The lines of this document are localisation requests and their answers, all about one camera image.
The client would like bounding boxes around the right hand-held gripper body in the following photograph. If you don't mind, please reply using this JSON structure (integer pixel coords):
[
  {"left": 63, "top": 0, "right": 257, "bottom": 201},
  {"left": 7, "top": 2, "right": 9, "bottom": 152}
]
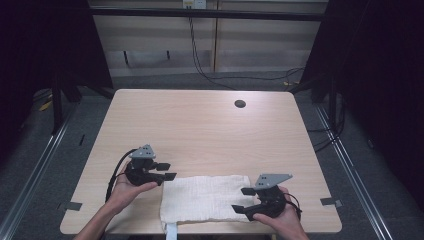
[{"left": 252, "top": 173, "right": 294, "bottom": 220}]

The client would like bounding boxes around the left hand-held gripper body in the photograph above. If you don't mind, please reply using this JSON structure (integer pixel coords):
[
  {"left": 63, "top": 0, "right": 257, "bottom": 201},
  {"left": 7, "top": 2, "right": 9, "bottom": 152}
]
[{"left": 124, "top": 143, "right": 165, "bottom": 187}]

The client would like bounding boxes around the cream white towel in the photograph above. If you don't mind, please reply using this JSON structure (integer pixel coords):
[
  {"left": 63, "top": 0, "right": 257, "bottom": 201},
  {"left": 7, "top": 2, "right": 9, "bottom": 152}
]
[{"left": 159, "top": 174, "right": 260, "bottom": 240}]

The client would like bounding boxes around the person's left hand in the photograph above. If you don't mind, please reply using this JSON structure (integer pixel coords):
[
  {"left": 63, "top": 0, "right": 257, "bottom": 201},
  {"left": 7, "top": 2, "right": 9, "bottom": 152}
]
[{"left": 105, "top": 162, "right": 160, "bottom": 215}]

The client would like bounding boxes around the person's right hand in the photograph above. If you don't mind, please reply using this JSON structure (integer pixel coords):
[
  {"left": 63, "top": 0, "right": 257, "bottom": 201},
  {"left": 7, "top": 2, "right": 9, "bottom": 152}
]
[{"left": 251, "top": 185, "right": 304, "bottom": 236}]

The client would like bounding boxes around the grey tape strip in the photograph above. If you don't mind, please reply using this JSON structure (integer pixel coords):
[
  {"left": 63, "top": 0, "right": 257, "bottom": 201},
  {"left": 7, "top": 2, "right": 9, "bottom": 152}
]
[
  {"left": 319, "top": 197, "right": 343, "bottom": 208},
  {"left": 63, "top": 201, "right": 84, "bottom": 212}
]

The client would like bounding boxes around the black metal stand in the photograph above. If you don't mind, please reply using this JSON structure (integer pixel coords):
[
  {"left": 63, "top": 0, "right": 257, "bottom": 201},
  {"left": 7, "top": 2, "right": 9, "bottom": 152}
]
[{"left": 50, "top": 71, "right": 65, "bottom": 135}]

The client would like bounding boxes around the yellow floor marker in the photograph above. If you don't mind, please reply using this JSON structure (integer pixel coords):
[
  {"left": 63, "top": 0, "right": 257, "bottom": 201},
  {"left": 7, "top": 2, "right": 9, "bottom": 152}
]
[{"left": 38, "top": 99, "right": 54, "bottom": 112}]

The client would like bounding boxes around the black curtain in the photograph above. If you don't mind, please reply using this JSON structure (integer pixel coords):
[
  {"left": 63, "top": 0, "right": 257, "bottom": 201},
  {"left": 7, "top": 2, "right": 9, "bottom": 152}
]
[
  {"left": 0, "top": 0, "right": 115, "bottom": 164},
  {"left": 299, "top": 0, "right": 424, "bottom": 214}
]

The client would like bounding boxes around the black horizontal metal bar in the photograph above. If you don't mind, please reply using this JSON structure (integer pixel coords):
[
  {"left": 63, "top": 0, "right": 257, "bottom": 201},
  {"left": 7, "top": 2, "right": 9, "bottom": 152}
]
[{"left": 89, "top": 7, "right": 325, "bottom": 23}]

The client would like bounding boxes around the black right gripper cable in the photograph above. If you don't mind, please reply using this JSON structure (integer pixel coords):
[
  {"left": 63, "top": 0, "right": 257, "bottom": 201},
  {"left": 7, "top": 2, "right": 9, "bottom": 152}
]
[{"left": 284, "top": 192, "right": 304, "bottom": 222}]

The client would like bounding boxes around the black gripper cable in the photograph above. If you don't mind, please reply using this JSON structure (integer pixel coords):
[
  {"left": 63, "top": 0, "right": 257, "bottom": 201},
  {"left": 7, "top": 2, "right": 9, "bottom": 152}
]
[
  {"left": 104, "top": 148, "right": 138, "bottom": 204},
  {"left": 284, "top": 192, "right": 304, "bottom": 222}
]

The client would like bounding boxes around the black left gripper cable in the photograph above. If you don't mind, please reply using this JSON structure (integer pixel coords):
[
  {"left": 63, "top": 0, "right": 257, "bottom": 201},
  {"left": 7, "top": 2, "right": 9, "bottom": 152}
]
[{"left": 104, "top": 148, "right": 138, "bottom": 204}]

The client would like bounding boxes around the metal floor rail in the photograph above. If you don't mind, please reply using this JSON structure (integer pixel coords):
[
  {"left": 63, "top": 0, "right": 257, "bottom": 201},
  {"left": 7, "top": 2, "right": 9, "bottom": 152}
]
[
  {"left": 0, "top": 105, "right": 77, "bottom": 240},
  {"left": 314, "top": 103, "right": 395, "bottom": 240}
]

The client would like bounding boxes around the bundle of black cables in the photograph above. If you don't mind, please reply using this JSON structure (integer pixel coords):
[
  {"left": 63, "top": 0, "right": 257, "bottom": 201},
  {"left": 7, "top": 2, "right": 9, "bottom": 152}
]
[{"left": 307, "top": 93, "right": 347, "bottom": 154}]

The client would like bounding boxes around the black floor cable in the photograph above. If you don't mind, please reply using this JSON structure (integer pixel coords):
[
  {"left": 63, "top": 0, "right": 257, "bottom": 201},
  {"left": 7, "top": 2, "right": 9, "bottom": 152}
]
[{"left": 206, "top": 67, "right": 306, "bottom": 83}]

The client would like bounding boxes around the black hanging power cable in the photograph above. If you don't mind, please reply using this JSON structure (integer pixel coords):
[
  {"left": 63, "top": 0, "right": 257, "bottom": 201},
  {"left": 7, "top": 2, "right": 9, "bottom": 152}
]
[{"left": 187, "top": 16, "right": 238, "bottom": 91}]

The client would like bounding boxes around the white wall outlet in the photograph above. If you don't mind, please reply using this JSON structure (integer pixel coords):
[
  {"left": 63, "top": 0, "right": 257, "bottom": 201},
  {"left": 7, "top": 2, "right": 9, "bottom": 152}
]
[{"left": 181, "top": 0, "right": 208, "bottom": 10}]

